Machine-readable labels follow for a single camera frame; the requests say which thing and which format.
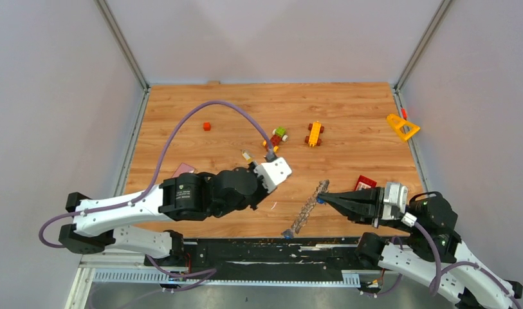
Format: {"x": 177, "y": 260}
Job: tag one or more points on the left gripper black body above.
{"x": 262, "y": 192}

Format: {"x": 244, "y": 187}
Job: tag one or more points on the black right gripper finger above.
{"x": 361, "y": 213}
{"x": 349, "y": 198}

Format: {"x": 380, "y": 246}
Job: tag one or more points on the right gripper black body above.
{"x": 394, "y": 223}

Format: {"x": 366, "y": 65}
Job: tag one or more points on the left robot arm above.
{"x": 112, "y": 223}

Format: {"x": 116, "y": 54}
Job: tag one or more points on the red window brick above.
{"x": 364, "y": 182}

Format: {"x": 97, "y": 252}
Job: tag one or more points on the red yellow toy brick car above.
{"x": 279, "y": 135}

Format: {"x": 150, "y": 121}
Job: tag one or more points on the yellow triangular brick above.
{"x": 403, "y": 128}

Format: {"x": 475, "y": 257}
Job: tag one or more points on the red playing card deck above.
{"x": 183, "y": 168}

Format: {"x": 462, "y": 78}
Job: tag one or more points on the yellow brown toy brick car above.
{"x": 315, "y": 129}

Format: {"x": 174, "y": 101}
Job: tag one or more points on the small orange cube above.
{"x": 206, "y": 126}

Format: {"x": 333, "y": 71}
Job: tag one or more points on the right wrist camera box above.
{"x": 395, "y": 204}

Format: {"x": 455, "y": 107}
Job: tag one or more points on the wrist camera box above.
{"x": 273, "y": 173}
{"x": 395, "y": 204}

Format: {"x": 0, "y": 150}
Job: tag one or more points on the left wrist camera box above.
{"x": 273, "y": 173}

